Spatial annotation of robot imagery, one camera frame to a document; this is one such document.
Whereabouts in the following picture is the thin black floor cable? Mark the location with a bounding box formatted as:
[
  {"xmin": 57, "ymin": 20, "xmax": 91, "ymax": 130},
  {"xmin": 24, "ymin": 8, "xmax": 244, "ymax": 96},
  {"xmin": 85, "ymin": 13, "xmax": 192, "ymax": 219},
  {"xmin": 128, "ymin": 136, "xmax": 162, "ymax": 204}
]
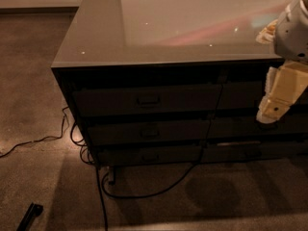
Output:
[{"xmin": 0, "ymin": 105, "xmax": 70, "ymax": 159}]

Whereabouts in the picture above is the thick black looping cable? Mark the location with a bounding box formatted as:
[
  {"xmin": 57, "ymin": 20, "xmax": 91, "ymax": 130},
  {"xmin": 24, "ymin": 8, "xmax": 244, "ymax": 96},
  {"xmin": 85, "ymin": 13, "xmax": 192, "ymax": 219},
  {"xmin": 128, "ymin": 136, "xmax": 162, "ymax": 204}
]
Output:
[{"xmin": 95, "ymin": 144, "xmax": 206, "ymax": 231}]

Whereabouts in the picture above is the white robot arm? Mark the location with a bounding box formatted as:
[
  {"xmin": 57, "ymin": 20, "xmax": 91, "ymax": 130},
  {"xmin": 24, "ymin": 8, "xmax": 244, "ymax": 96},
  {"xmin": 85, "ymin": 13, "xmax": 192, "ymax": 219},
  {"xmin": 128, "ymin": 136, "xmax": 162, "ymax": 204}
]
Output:
[{"xmin": 256, "ymin": 0, "xmax": 308, "ymax": 124}]

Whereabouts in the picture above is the black bar on floor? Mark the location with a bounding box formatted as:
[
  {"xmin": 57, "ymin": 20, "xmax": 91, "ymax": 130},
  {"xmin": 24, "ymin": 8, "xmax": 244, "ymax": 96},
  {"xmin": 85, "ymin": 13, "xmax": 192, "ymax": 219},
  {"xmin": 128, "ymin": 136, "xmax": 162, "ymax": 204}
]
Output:
[{"xmin": 16, "ymin": 203, "xmax": 43, "ymax": 231}]

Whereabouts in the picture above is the dark cabinet with glossy top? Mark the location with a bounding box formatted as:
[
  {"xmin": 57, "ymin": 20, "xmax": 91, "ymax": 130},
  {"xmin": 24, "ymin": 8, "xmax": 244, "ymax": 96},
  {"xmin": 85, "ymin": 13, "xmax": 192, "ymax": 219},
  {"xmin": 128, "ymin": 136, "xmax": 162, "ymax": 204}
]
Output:
[{"xmin": 52, "ymin": 0, "xmax": 307, "ymax": 166}]

